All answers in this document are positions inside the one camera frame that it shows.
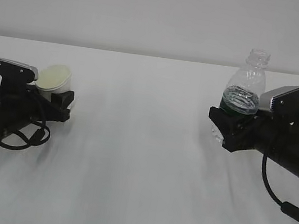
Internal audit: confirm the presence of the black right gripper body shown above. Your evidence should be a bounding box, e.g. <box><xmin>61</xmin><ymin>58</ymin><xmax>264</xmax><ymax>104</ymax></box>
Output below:
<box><xmin>248</xmin><ymin>112</ymin><xmax>299</xmax><ymax>164</ymax></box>

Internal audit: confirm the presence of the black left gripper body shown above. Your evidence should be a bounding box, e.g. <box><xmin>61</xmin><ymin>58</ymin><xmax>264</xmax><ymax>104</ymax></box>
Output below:
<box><xmin>0</xmin><ymin>77</ymin><xmax>58</xmax><ymax>123</ymax></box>

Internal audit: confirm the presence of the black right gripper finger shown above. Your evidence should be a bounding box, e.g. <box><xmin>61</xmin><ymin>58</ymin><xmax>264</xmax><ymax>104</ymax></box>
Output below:
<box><xmin>209</xmin><ymin>107</ymin><xmax>253</xmax><ymax>153</ymax></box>

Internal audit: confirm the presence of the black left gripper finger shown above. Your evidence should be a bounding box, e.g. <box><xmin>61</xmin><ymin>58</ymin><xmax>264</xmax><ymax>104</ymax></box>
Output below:
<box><xmin>47</xmin><ymin>90</ymin><xmax>75</xmax><ymax>122</ymax></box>

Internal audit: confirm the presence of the white paper cup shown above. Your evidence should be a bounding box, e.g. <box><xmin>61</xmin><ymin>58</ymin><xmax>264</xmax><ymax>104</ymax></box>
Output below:
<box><xmin>35</xmin><ymin>65</ymin><xmax>73</xmax><ymax>101</ymax></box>

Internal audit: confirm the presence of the clear green-label water bottle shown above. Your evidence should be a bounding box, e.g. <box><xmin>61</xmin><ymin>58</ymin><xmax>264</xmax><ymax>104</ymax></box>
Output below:
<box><xmin>209</xmin><ymin>43</ymin><xmax>272</xmax><ymax>149</ymax></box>

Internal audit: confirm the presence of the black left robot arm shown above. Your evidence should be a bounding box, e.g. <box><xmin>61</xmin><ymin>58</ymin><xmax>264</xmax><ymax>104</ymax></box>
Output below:
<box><xmin>0</xmin><ymin>79</ymin><xmax>75</xmax><ymax>151</ymax></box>

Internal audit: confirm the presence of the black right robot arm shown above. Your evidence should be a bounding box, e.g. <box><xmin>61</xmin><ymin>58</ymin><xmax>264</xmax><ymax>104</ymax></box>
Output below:
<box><xmin>209</xmin><ymin>107</ymin><xmax>299</xmax><ymax>177</ymax></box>

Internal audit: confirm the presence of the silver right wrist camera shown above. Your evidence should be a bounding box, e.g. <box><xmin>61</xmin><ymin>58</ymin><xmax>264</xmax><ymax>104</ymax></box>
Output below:
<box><xmin>258</xmin><ymin>85</ymin><xmax>299</xmax><ymax>125</ymax></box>

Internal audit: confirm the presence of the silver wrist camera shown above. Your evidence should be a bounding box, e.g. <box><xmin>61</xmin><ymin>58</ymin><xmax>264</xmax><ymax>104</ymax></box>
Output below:
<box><xmin>0</xmin><ymin>58</ymin><xmax>39</xmax><ymax>84</ymax></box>
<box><xmin>258</xmin><ymin>85</ymin><xmax>299</xmax><ymax>125</ymax></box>

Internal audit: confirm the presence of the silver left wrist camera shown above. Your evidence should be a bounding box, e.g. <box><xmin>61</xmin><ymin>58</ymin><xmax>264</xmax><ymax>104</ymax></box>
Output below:
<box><xmin>0</xmin><ymin>58</ymin><xmax>39</xmax><ymax>84</ymax></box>

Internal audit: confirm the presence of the black right camera cable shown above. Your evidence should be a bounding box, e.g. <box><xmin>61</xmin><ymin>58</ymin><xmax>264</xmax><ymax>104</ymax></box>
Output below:
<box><xmin>253</xmin><ymin>147</ymin><xmax>299</xmax><ymax>224</ymax></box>

